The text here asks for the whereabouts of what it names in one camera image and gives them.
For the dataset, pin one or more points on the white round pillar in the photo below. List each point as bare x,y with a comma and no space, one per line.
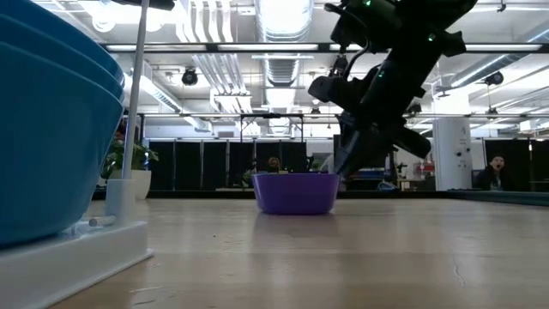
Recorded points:
452,152

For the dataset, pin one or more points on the silver ceiling duct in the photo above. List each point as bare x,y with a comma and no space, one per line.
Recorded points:
283,38

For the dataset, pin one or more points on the person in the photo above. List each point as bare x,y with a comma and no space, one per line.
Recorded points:
495,171

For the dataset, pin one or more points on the black ceiling spotlight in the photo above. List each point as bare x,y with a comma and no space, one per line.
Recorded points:
189,77
494,78

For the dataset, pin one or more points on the purple plastic mini bowl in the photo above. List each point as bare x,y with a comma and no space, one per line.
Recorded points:
296,195

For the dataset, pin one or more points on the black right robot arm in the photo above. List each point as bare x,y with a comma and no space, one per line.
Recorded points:
412,47

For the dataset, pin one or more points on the black aluminium table frame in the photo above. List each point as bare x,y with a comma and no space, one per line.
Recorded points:
493,197

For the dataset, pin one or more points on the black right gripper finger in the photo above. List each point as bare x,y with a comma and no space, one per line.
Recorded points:
362,156
342,159

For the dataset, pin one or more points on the black room divider panels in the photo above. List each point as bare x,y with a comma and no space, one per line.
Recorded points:
227,165
536,159

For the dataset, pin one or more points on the green plant in white pot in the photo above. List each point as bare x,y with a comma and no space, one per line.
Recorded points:
143,184

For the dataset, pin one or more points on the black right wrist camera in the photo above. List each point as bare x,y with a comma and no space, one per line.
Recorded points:
330,90

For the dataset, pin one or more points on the blue plastic mini bowl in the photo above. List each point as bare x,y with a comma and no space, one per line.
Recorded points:
43,47
51,150
43,23

